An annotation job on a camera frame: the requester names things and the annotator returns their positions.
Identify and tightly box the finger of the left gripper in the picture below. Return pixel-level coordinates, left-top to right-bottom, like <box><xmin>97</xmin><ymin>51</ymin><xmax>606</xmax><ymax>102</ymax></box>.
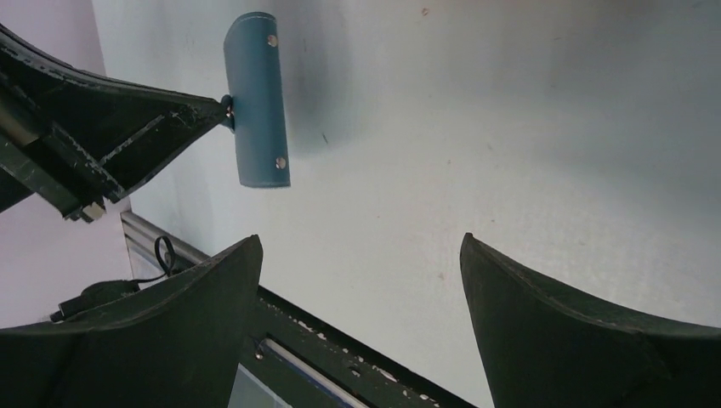
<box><xmin>1</xmin><ymin>28</ymin><xmax>228</xmax><ymax>217</ymax></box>

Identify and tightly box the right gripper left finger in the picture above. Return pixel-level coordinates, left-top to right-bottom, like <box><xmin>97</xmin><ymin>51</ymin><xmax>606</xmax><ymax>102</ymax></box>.
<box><xmin>1</xmin><ymin>235</ymin><xmax>263</xmax><ymax>407</ymax></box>

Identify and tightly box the blue leather card holder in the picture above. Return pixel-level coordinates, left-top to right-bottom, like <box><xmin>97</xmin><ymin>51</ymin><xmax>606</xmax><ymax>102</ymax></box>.
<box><xmin>221</xmin><ymin>12</ymin><xmax>291</xmax><ymax>189</ymax></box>

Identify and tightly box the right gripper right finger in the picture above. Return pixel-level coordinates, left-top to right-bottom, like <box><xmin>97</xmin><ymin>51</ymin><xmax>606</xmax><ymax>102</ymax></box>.
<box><xmin>460</xmin><ymin>234</ymin><xmax>720</xmax><ymax>407</ymax></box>

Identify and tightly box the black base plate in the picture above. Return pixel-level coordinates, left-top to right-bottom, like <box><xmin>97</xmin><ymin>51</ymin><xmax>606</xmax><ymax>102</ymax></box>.
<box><xmin>240</xmin><ymin>287</ymin><xmax>470</xmax><ymax>407</ymax></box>

